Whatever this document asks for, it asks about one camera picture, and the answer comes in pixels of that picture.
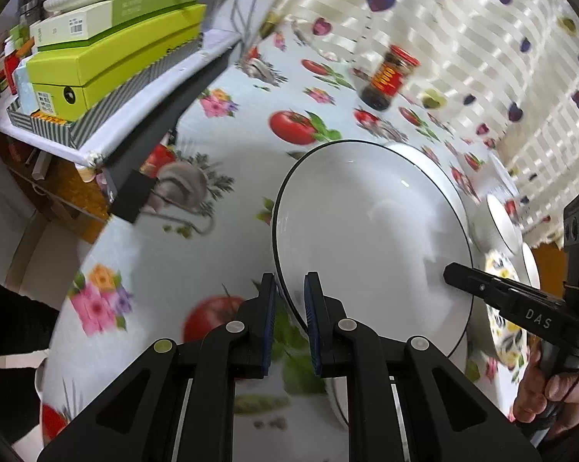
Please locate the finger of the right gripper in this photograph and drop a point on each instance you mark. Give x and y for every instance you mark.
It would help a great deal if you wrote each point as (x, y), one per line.
(509, 297)

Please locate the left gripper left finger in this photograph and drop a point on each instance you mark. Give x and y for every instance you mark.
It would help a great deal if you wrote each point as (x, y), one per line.
(263, 323)

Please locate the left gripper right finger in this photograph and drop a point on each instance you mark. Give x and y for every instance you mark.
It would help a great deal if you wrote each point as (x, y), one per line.
(320, 326)

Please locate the yellow floral bowl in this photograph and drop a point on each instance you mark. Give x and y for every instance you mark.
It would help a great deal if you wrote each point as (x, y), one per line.
(509, 340)

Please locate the white ribbed bowl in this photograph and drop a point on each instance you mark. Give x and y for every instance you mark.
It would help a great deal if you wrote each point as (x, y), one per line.
(529, 267)
(493, 229)

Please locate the white plate black rim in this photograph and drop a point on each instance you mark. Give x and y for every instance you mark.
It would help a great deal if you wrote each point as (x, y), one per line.
(333, 216)
(429, 208)

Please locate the person right hand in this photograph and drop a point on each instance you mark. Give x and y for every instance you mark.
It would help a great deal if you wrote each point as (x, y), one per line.
(535, 392)

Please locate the wooden cabinet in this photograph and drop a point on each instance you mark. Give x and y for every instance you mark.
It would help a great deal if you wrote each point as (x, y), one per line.
(551, 265)

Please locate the fruit print tablecloth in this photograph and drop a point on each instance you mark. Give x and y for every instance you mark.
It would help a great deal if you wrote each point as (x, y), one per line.
(184, 264)

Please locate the white plastic yogurt tub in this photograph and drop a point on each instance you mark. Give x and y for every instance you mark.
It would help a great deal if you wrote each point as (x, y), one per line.
(499, 182)

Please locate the black binder clip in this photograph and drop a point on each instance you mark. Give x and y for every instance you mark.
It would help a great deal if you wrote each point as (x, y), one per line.
(132, 196)

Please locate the chili sauce jar red lid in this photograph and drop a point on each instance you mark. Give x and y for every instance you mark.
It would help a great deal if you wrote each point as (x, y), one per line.
(397, 65)

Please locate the striped grey box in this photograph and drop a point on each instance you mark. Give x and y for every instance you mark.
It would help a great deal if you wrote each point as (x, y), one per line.
(74, 134)

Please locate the side shelf white board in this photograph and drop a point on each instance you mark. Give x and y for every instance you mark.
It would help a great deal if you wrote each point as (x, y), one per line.
(111, 133)

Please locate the heart print curtain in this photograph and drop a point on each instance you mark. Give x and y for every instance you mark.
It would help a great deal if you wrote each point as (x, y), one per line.
(506, 71)

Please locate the white green box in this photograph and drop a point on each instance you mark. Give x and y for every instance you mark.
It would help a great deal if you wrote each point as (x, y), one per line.
(91, 22)

